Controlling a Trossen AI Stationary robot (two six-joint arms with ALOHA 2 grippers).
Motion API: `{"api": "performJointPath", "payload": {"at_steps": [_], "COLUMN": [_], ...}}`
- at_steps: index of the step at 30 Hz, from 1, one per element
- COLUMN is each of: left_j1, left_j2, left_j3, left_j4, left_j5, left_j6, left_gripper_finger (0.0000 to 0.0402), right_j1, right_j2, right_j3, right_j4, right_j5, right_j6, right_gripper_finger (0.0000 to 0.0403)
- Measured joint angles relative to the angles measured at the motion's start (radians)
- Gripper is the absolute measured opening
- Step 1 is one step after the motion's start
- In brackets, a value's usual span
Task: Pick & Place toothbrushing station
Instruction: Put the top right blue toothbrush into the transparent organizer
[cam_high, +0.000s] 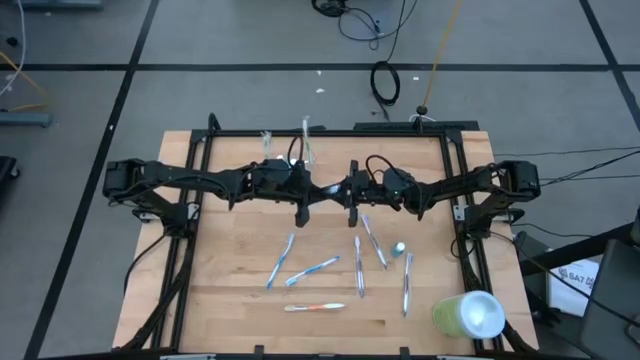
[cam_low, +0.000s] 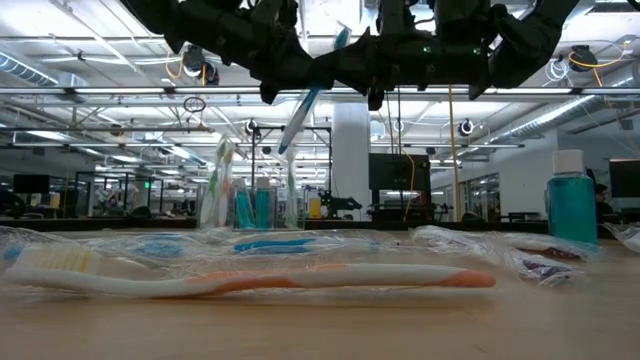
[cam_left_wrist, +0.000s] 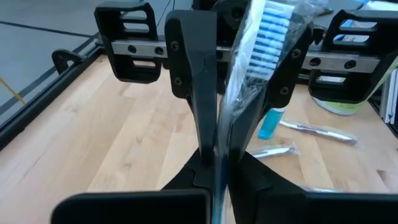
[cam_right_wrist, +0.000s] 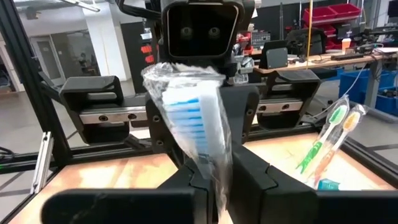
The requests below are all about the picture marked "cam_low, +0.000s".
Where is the clear acrylic organizer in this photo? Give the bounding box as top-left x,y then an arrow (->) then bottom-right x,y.
196,182 -> 309,232

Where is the black screen panel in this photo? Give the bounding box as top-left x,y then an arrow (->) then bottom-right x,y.
368,153 -> 432,222

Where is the purple white toothbrush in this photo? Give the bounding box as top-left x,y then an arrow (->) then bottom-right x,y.
414,225 -> 586,287
604,222 -> 640,254
412,224 -> 601,262

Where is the white building column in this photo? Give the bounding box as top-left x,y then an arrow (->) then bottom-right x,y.
332,102 -> 372,222

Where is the orange white toothbrush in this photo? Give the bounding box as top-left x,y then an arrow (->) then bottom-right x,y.
215,144 -> 236,230
2,243 -> 497,301

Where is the thin yellow cable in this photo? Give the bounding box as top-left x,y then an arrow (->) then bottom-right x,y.
402,152 -> 417,222

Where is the person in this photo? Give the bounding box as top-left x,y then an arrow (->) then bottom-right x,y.
593,182 -> 617,226

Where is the silver ventilation duct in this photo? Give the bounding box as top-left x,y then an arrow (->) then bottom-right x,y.
0,51 -> 64,87
487,94 -> 640,147

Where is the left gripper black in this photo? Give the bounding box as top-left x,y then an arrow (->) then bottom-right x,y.
169,0 -> 335,106

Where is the teal mouthwash bottle white cap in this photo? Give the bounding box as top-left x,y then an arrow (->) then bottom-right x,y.
546,149 -> 600,247
233,180 -> 257,230
255,176 -> 272,230

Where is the black aluminium table frame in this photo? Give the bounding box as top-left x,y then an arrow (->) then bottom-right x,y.
0,215 -> 640,240

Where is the black computer monitor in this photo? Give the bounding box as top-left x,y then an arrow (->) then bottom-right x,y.
608,158 -> 640,200
12,173 -> 51,195

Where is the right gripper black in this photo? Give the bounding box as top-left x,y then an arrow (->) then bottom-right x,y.
313,0 -> 496,111

